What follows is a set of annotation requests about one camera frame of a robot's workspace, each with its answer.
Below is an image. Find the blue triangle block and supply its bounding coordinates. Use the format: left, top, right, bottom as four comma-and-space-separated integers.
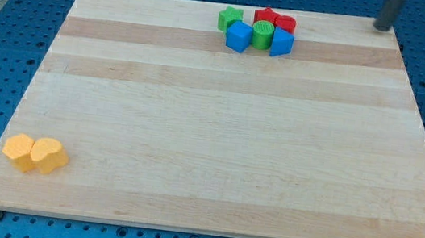
269, 27, 294, 56

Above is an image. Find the wooden board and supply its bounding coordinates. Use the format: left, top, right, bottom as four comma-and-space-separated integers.
0, 0, 425, 238

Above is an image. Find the blue cube block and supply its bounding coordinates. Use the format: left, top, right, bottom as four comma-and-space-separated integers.
225, 20, 253, 53

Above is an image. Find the green cylinder block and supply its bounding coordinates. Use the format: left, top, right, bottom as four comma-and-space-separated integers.
251, 20, 275, 50

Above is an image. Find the green star block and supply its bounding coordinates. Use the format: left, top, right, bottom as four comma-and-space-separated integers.
217, 6, 244, 33

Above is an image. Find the red star block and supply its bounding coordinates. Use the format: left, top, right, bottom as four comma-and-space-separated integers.
253, 7, 280, 25

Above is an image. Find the red cylinder block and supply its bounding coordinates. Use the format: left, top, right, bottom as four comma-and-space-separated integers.
274, 15, 297, 35

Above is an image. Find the yellow heart block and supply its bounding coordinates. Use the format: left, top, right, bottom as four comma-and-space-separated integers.
30, 137, 69, 174

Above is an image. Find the yellow hexagon block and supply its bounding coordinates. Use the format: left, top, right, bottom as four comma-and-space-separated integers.
2, 134, 35, 173

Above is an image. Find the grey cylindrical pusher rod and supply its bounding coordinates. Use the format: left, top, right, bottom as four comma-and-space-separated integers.
373, 0, 407, 31

